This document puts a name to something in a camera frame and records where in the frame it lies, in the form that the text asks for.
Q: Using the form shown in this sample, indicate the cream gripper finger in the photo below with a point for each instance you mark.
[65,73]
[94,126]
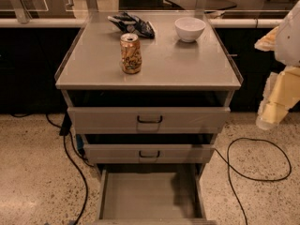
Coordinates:
[281,93]
[267,42]

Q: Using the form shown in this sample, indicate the orange soda can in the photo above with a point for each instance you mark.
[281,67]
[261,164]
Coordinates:
[131,57]

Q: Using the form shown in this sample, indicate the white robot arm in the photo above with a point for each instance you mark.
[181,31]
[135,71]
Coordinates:
[287,47]

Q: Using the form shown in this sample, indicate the grey drawer cabinet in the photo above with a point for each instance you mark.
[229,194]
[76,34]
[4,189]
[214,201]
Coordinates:
[173,74]

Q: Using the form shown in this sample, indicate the middle grey drawer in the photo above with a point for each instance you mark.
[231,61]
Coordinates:
[148,153]

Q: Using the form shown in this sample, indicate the bottom grey open drawer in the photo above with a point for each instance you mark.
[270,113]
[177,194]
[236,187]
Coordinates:
[150,195]

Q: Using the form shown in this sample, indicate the top grey drawer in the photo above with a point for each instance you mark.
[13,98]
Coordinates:
[161,120]

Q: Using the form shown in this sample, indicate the white bowl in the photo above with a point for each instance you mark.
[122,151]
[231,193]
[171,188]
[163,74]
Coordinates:
[189,29]

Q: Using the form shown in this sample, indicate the dark blue chip bag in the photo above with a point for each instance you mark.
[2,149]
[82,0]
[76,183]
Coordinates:
[129,23]

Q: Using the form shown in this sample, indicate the black power adapter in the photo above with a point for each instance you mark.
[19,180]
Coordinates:
[66,125]

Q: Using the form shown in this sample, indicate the white horizontal rail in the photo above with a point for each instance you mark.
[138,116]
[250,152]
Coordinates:
[218,23]

